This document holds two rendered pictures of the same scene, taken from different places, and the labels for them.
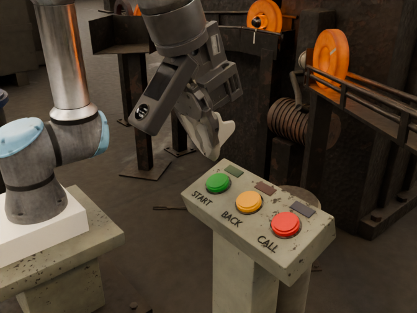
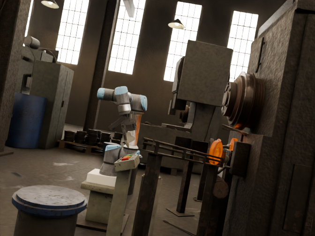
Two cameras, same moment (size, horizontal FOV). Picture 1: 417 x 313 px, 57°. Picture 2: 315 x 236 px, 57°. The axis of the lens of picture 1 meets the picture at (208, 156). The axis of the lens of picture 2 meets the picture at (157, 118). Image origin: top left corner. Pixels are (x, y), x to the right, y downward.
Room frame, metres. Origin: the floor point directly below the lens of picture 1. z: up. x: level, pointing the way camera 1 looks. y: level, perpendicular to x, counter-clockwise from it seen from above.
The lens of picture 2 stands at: (-0.63, -1.25, 0.85)
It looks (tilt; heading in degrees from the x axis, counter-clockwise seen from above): 0 degrees down; 42
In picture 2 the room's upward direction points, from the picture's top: 10 degrees clockwise
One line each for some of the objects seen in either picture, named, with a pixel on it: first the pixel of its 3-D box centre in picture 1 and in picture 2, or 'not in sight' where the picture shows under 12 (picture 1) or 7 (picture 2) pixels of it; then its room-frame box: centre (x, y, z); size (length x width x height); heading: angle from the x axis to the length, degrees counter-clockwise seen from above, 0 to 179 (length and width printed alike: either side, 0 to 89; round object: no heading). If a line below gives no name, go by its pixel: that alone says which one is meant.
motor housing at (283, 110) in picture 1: (296, 177); (211, 215); (1.16, -0.31, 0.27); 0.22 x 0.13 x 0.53; 39
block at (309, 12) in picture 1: (314, 46); (239, 158); (1.33, -0.36, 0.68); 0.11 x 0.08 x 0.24; 129
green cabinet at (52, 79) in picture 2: not in sight; (49, 105); (2.00, 3.76, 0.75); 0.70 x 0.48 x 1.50; 39
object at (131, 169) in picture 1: (136, 100); (185, 175); (1.72, 0.34, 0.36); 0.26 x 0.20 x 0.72; 74
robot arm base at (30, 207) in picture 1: (33, 191); (109, 167); (0.84, 0.45, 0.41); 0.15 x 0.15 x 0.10
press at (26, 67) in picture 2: not in sight; (33, 81); (3.46, 7.81, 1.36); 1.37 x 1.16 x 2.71; 119
